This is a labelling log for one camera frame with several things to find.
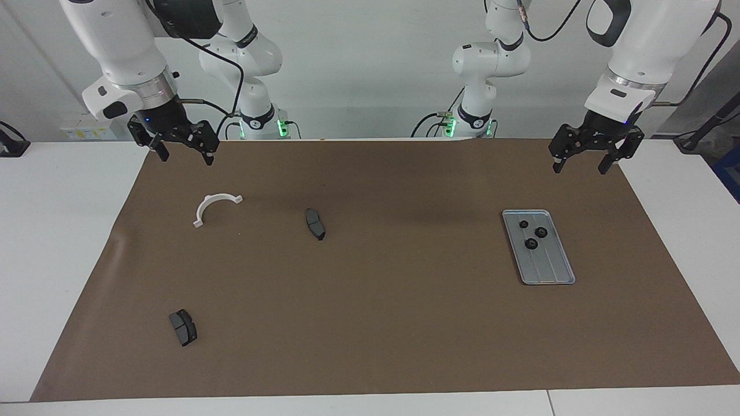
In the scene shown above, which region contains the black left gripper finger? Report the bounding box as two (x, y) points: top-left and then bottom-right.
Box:
(548, 123), (585, 174)
(598, 127), (646, 176)

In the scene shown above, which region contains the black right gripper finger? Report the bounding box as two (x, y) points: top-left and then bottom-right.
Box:
(188, 120), (221, 167)
(127, 114), (170, 163)

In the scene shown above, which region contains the silver metal tray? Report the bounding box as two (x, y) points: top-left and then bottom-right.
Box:
(502, 209), (576, 286)

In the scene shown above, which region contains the white power socket box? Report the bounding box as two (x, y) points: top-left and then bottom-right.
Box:
(60, 112), (117, 141)

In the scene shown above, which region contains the black stand pole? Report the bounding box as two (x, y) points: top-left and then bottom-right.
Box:
(674, 92), (740, 152)

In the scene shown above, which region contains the blue crate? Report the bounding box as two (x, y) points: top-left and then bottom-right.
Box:
(712, 144), (740, 204)

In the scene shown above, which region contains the dark grey brake pad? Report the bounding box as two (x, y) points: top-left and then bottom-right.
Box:
(305, 208), (327, 242)
(168, 309), (198, 347)

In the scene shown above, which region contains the brown table mat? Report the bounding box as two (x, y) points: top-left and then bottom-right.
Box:
(30, 138), (740, 403)

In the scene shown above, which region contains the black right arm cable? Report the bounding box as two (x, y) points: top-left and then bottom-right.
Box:
(173, 35), (246, 139)

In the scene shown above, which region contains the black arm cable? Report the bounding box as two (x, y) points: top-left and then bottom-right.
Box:
(173, 35), (246, 139)
(517, 0), (732, 107)

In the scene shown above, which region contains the white curved plastic bracket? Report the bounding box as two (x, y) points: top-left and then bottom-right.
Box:
(193, 194), (244, 228)

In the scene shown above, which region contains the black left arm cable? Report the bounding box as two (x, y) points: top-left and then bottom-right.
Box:
(517, 0), (732, 107)

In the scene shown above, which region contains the black clamp mount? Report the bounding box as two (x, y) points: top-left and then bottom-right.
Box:
(0, 120), (31, 158)

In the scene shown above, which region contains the black left base cable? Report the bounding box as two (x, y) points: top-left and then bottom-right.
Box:
(412, 86), (466, 138)

